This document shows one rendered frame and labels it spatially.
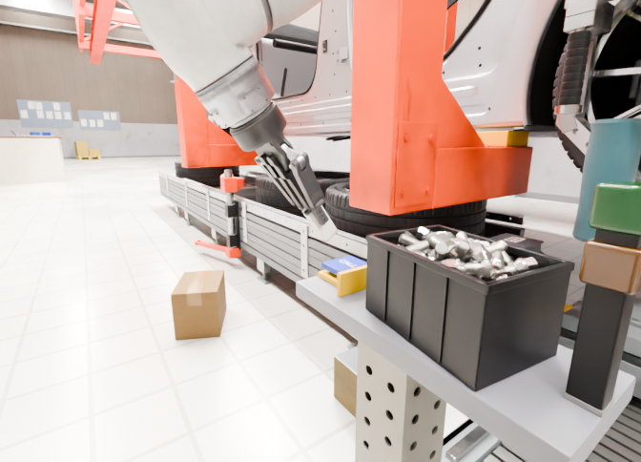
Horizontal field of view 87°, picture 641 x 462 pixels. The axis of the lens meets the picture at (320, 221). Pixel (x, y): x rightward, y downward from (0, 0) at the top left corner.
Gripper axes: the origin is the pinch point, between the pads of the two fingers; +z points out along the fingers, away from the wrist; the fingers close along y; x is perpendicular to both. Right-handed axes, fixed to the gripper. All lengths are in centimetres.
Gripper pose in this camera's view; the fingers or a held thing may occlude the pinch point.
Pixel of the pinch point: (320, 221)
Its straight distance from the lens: 56.6
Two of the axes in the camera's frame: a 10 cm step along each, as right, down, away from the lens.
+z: 4.7, 7.2, 5.0
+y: 5.7, 1.9, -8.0
